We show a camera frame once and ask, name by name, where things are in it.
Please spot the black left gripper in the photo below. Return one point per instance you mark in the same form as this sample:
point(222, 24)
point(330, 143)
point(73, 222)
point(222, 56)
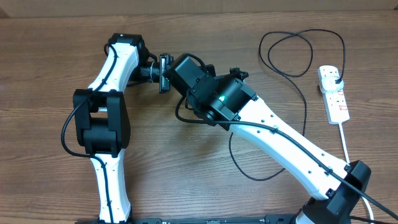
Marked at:
point(165, 61)

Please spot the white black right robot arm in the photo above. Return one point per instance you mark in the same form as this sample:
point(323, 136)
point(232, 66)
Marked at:
point(334, 185)

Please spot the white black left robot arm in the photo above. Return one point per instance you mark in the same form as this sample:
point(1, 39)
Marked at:
point(102, 122)

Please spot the white USB charger plug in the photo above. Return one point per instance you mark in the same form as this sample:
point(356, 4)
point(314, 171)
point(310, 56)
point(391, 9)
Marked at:
point(330, 85)

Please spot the white power strip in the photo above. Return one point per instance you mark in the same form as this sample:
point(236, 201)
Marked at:
point(335, 103)

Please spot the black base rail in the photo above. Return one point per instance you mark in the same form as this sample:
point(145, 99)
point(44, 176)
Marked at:
point(268, 219)

